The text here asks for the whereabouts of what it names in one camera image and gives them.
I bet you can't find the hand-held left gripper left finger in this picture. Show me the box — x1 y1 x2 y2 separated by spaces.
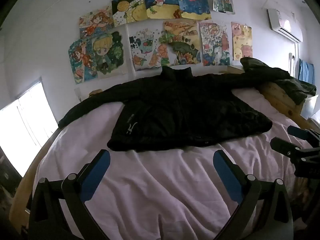
28 149 111 240

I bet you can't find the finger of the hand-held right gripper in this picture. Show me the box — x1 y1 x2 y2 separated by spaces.
287 126 320 142
270 137 320 160

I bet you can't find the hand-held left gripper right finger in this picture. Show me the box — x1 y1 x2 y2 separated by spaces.
213 150 294 240

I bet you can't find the black padded jacket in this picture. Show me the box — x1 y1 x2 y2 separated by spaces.
58 66 275 153

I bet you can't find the white cabinet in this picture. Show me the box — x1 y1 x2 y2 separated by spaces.
301 95 320 125

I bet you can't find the dark green jacket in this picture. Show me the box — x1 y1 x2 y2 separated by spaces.
240 57 317 105

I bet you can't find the blue towel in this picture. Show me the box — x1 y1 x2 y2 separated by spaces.
298 59 315 84

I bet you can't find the bright window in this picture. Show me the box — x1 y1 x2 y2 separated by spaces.
0 80 58 178

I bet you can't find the beige box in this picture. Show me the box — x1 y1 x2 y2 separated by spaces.
226 65 247 74

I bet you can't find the white air conditioner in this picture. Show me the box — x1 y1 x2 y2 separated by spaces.
267 8 303 43

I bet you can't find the group of colourful wall drawings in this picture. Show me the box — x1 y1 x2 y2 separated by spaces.
68 0 253 85

